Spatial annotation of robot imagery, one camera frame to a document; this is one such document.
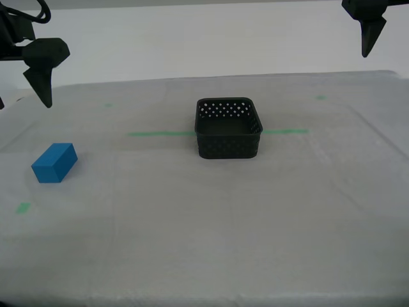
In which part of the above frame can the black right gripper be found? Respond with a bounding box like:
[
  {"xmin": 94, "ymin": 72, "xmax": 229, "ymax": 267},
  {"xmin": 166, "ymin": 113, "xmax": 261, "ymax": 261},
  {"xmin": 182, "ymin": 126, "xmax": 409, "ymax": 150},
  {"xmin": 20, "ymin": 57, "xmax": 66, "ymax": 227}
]
[{"xmin": 341, "ymin": 0, "xmax": 409, "ymax": 59}]

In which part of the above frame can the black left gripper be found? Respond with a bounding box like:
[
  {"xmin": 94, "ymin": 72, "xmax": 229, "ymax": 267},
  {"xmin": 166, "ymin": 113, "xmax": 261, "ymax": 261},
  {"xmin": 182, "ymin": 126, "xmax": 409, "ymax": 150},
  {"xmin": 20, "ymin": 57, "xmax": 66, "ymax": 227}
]
[{"xmin": 0, "ymin": 4, "xmax": 71, "ymax": 110}]

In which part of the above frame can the blue rectangular block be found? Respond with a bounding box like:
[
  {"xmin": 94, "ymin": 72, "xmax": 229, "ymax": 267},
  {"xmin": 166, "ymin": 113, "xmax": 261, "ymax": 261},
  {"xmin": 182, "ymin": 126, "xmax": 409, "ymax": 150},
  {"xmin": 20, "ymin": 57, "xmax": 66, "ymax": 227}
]
[{"xmin": 31, "ymin": 142, "xmax": 79, "ymax": 184}]

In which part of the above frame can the black perforated plastic basket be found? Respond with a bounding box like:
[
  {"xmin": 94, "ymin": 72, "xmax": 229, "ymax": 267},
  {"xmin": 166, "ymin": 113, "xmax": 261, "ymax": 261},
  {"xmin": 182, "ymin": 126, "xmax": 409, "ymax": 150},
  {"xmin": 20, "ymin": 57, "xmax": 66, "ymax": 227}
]
[{"xmin": 194, "ymin": 97, "xmax": 265, "ymax": 160}]

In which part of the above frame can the white table cloth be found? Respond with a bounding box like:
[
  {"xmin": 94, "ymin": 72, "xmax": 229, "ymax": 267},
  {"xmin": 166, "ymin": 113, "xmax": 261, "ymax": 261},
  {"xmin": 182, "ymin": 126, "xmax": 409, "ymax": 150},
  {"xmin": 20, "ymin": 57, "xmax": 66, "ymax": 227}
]
[{"xmin": 0, "ymin": 70, "xmax": 409, "ymax": 307}]

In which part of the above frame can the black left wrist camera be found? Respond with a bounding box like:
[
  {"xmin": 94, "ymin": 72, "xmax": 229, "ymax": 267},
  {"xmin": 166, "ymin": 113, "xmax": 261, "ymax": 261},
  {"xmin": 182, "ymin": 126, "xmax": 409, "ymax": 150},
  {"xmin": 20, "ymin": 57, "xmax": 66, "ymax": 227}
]
[{"xmin": 14, "ymin": 19, "xmax": 35, "ymax": 49}]

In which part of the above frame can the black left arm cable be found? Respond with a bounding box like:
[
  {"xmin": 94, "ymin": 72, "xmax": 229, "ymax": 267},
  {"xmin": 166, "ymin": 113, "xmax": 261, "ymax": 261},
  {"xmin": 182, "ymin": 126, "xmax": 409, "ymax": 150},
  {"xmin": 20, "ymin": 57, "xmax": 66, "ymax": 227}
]
[{"xmin": 4, "ymin": 0, "xmax": 52, "ymax": 25}]

